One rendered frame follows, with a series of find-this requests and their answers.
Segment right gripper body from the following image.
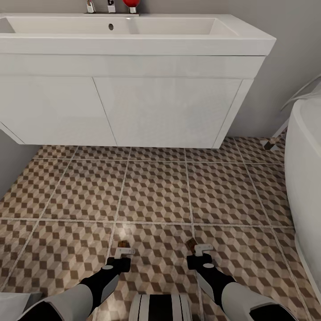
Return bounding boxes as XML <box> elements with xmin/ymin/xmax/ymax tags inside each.
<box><xmin>187</xmin><ymin>254</ymin><xmax>211</xmax><ymax>270</ymax></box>

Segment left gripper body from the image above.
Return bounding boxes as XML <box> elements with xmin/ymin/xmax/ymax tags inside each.
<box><xmin>107</xmin><ymin>257</ymin><xmax>131</xmax><ymax>273</ymax></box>

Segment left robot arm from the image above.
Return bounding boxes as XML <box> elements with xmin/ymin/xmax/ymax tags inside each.
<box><xmin>16</xmin><ymin>247</ymin><xmax>135</xmax><ymax>321</ymax></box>

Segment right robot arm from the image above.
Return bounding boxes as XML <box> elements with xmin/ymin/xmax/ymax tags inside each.
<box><xmin>187</xmin><ymin>244</ymin><xmax>298</xmax><ymax>321</ymax></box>

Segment robot trunk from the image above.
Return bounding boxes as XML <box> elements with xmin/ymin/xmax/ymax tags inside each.
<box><xmin>128</xmin><ymin>294</ymin><xmax>193</xmax><ymax>321</ymax></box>

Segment mousetrap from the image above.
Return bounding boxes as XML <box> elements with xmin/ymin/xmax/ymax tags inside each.
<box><xmin>186</xmin><ymin>238</ymin><xmax>198</xmax><ymax>255</ymax></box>
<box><xmin>118</xmin><ymin>240</ymin><xmax>127</xmax><ymax>258</ymax></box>

